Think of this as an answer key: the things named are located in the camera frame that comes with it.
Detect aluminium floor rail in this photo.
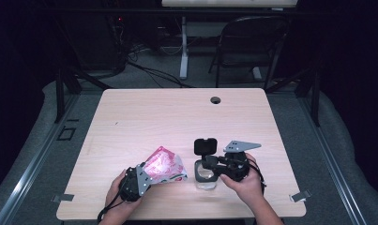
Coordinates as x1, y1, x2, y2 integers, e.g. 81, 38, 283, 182
0, 93, 80, 225
298, 97, 368, 225

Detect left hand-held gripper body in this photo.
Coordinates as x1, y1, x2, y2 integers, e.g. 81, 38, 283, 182
118, 162, 154, 203

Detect left hand-held gripper black cable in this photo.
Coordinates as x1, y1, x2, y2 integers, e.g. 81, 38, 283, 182
97, 179, 129, 223

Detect black metal stand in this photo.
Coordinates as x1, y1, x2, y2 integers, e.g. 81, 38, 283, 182
53, 67, 111, 124
265, 62, 322, 128

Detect person's left hand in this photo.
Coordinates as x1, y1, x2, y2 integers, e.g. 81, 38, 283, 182
104, 169, 144, 218

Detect dark computer case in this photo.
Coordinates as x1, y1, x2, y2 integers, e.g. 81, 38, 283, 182
73, 15, 129, 72

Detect black folding chair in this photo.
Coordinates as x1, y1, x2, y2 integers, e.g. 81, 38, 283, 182
208, 15, 289, 90

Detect clear jar with black lid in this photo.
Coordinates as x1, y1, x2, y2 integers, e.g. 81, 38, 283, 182
193, 138, 219, 191

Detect white standing desk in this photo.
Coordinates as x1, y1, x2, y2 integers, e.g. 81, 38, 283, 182
160, 0, 298, 81

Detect black floor cables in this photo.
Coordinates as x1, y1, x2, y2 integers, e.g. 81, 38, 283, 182
124, 43, 194, 89

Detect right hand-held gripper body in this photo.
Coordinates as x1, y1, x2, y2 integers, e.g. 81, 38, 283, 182
219, 140, 263, 183

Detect right hand-held gripper black cable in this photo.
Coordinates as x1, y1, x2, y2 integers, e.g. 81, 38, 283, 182
246, 160, 267, 196

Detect hand-held gripper black cable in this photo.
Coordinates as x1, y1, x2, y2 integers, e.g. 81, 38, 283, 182
246, 160, 267, 196
97, 179, 129, 223

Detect person's right hand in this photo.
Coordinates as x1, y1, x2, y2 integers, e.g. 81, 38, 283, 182
219, 152, 266, 209

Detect grey tape piece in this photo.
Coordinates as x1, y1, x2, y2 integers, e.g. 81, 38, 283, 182
290, 189, 312, 203
52, 193, 75, 203

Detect pink printed plastic bag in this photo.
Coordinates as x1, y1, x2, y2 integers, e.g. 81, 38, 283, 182
143, 145, 189, 186

